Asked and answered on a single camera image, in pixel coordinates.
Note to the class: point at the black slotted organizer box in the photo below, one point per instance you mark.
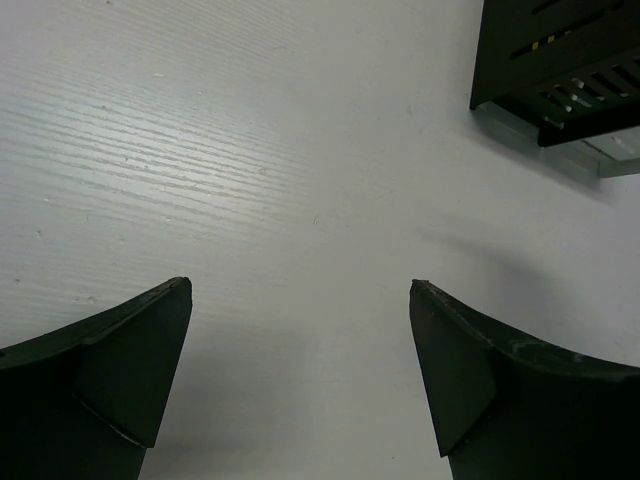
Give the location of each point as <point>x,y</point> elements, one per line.
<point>569,68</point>

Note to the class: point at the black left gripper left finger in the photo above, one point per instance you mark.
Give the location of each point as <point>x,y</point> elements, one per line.
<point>86,401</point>

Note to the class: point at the white slotted organizer box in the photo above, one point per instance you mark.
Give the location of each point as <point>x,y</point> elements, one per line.
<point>585,162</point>

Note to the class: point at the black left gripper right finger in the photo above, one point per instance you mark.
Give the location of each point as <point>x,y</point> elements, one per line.
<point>507,405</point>

